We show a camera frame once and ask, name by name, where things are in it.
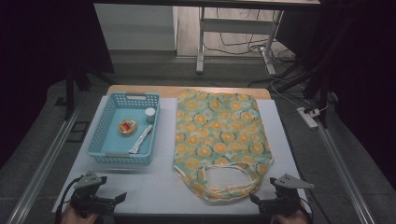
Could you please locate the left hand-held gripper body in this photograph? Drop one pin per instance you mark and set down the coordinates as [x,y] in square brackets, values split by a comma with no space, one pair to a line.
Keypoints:
[85,196]

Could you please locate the green orange floral cloth bag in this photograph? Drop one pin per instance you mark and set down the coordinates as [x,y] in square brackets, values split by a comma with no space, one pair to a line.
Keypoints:
[218,130]

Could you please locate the white power strip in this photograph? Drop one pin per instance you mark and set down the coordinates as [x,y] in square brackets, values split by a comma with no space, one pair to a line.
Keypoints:
[306,117]

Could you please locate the small white capped bottle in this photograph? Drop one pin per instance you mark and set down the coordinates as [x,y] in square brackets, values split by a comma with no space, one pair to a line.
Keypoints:
[150,114]

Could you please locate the white cabinet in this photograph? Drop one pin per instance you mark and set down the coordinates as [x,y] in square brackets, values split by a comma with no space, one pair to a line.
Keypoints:
[134,26]

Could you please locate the white table mat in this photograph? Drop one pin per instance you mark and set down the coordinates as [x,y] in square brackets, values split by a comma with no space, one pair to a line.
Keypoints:
[155,186]

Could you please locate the blue plastic basket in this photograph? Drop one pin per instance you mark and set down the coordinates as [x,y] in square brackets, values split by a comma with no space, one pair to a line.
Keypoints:
[124,146]

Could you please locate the white tube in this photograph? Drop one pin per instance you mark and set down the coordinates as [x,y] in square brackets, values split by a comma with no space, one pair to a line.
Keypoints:
[140,140]

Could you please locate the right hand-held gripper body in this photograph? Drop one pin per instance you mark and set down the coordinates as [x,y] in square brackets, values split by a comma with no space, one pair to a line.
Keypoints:
[286,197]

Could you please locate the round gold tin red label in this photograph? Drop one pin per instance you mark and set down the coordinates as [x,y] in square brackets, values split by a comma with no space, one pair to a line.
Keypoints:
[127,127]

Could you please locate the black metal stand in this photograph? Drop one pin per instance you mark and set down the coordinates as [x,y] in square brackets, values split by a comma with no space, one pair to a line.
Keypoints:
[70,93]
[320,84]

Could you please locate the person's right hand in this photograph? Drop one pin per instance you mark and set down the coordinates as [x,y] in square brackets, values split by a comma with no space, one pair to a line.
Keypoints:
[294,218]

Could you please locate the white desk frame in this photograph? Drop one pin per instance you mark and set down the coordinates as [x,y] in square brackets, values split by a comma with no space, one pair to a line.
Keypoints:
[236,25]

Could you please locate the black floor plate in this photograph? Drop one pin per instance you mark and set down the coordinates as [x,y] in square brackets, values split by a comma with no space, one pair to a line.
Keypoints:
[78,131]

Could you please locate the aluminium floor rail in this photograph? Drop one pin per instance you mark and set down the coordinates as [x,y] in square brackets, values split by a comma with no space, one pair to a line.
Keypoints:
[43,165]
[342,174]

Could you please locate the person's left hand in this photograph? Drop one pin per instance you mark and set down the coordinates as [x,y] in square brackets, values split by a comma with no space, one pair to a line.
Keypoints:
[73,217]

